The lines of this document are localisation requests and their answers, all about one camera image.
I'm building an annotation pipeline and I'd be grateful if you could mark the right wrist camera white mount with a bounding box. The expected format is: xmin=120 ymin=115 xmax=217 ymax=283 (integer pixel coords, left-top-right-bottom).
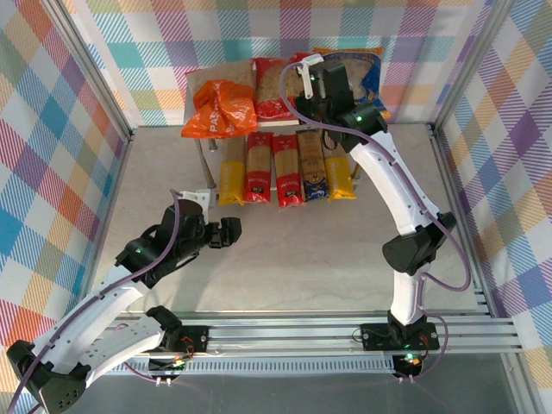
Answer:
xmin=297 ymin=53 xmax=324 ymax=98

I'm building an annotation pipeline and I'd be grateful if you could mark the red macaroni bag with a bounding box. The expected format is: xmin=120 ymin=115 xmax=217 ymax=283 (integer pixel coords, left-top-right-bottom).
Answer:
xmin=252 ymin=52 xmax=312 ymax=122

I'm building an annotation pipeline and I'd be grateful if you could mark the blue yellow pasta bag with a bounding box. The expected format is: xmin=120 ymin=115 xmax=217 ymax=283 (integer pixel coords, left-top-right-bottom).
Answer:
xmin=312 ymin=46 xmax=392 ymax=124

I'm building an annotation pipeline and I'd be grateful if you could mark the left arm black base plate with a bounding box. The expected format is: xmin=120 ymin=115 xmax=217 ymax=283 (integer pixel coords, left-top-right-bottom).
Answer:
xmin=146 ymin=325 xmax=211 ymax=355

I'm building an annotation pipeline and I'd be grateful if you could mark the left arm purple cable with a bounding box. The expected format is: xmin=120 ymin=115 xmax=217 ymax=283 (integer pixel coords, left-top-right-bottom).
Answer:
xmin=8 ymin=188 xmax=182 ymax=414

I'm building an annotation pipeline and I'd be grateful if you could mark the red spaghetti pack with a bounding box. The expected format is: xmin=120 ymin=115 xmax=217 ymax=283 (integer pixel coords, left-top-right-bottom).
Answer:
xmin=271 ymin=133 xmax=305 ymax=209
xmin=243 ymin=131 xmax=275 ymax=204

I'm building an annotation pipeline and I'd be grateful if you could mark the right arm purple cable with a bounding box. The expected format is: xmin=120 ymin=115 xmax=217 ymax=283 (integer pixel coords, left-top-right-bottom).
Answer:
xmin=279 ymin=60 xmax=471 ymax=383

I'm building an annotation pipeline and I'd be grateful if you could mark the orange pasta bag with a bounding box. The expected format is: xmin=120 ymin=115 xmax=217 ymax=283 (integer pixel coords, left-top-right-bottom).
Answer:
xmin=179 ymin=59 xmax=260 ymax=140

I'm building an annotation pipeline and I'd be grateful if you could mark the blue brown spaghetti pack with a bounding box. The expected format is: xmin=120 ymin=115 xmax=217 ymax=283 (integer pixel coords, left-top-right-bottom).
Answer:
xmin=296 ymin=129 xmax=331 ymax=203

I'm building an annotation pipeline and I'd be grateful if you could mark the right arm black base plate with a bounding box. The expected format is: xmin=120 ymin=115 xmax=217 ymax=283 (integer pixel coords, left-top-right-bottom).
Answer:
xmin=360 ymin=322 xmax=441 ymax=353

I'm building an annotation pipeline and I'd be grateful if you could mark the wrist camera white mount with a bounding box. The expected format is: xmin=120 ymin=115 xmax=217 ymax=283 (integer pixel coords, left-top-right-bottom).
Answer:
xmin=297 ymin=53 xmax=324 ymax=98
xmin=179 ymin=189 xmax=213 ymax=216

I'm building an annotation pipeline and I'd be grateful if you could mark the yellow spaghetti pack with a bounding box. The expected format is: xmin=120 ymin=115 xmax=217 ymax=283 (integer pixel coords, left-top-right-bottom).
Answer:
xmin=321 ymin=141 xmax=358 ymax=203
xmin=217 ymin=140 xmax=248 ymax=207

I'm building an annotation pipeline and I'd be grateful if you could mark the grey slotted cable duct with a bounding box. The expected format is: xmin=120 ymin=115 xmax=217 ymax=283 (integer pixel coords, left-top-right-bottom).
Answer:
xmin=66 ymin=360 xmax=400 ymax=377

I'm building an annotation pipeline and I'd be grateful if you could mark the two-tier metal shelf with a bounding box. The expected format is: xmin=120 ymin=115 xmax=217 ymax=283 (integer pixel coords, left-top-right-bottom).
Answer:
xmin=183 ymin=68 xmax=376 ymax=193

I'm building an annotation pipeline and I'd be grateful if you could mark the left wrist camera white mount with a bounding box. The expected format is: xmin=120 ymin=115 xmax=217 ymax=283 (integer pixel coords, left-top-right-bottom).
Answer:
xmin=179 ymin=189 xmax=213 ymax=216

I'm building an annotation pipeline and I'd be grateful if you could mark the aluminium mounting rail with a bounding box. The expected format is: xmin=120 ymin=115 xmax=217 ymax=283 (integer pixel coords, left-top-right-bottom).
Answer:
xmin=47 ymin=317 xmax=525 ymax=359

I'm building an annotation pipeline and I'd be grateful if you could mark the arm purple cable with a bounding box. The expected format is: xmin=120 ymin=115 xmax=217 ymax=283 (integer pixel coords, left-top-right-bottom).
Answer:
xmin=279 ymin=60 xmax=471 ymax=383
xmin=8 ymin=188 xmax=182 ymax=414

